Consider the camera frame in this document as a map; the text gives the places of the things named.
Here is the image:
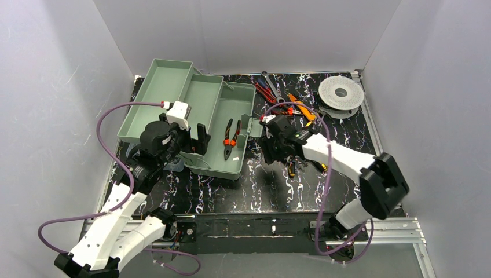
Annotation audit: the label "black orange pliers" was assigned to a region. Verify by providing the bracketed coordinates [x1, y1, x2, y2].
[223, 118, 242, 160]

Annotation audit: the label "black long nose pliers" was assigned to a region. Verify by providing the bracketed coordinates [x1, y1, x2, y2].
[285, 155, 308, 178]

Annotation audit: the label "grey green tool box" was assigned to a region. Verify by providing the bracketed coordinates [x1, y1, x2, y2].
[118, 59, 262, 180]

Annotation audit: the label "black yellow screwdriver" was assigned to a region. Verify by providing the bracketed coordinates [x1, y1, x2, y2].
[311, 161, 328, 173]

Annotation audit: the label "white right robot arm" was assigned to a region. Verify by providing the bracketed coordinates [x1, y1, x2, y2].
[259, 115, 409, 235]

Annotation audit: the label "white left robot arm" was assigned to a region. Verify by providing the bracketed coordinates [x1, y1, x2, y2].
[54, 118, 211, 277]

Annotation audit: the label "grey combination wrench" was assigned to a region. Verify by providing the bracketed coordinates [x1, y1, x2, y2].
[261, 71, 285, 103]

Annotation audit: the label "red black utility knife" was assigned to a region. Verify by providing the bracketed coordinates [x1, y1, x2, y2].
[254, 82, 277, 105]

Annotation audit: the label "blue red small screwdriver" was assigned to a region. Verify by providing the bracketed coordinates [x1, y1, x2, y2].
[257, 78, 276, 103]

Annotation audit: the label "white filament spool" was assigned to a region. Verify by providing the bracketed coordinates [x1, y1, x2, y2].
[317, 76, 365, 119]

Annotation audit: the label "red handled cutter pliers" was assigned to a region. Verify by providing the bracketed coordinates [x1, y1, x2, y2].
[270, 107, 302, 116]

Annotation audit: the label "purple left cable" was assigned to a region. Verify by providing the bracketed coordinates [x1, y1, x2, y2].
[37, 100, 202, 277]

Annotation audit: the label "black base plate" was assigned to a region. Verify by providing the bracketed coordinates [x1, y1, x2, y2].
[138, 213, 369, 257]

